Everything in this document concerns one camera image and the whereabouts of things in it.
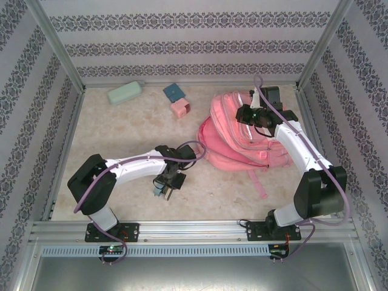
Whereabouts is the light blue stapler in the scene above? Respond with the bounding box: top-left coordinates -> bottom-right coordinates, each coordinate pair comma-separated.
153,186 -> 173,201

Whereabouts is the pink backpack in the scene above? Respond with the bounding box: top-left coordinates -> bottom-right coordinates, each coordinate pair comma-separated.
196,90 -> 293,199

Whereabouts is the small pink cube box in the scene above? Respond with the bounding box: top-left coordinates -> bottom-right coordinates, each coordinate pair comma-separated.
170,97 -> 192,119

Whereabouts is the small teal wallet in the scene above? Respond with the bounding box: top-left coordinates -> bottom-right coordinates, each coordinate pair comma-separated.
163,83 -> 186,102

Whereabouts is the mint green pencil case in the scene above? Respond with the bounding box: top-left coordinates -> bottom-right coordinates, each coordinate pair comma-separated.
107,81 -> 142,106

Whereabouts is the aluminium frame back rail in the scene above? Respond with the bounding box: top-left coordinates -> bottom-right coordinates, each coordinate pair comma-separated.
82,79 -> 300,89

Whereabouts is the aluminium mounting rail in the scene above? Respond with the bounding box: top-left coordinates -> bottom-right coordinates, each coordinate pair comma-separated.
28,220 -> 355,243

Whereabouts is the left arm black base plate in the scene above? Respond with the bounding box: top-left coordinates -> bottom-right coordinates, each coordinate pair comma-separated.
85,222 -> 140,243

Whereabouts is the grey slotted cable duct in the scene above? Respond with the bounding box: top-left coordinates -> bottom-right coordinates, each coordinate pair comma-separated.
41,244 -> 270,258

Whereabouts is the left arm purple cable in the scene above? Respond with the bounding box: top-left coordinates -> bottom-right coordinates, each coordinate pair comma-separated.
73,140 -> 209,265

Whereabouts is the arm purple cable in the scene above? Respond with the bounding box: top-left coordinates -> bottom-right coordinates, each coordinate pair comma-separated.
73,140 -> 209,265
253,75 -> 352,264

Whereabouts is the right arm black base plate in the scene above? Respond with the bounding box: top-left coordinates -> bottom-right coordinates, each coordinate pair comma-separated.
246,221 -> 303,242

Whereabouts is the aluminium frame post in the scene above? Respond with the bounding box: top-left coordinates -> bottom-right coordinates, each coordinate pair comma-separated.
25,0 -> 86,92
295,0 -> 354,89

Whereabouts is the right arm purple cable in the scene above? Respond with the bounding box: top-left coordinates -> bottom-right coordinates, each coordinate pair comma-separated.
253,75 -> 352,264

